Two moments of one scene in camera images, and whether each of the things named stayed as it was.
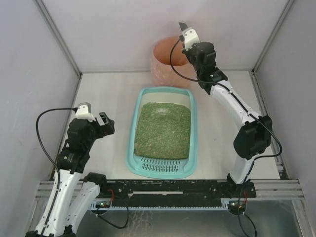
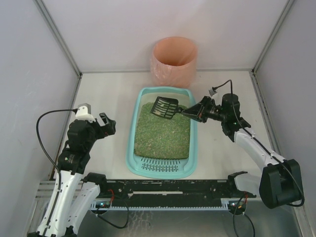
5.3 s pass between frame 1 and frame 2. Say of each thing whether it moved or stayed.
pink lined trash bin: stayed
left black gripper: stayed
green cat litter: stayed
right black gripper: moved
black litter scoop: moved
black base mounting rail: stayed
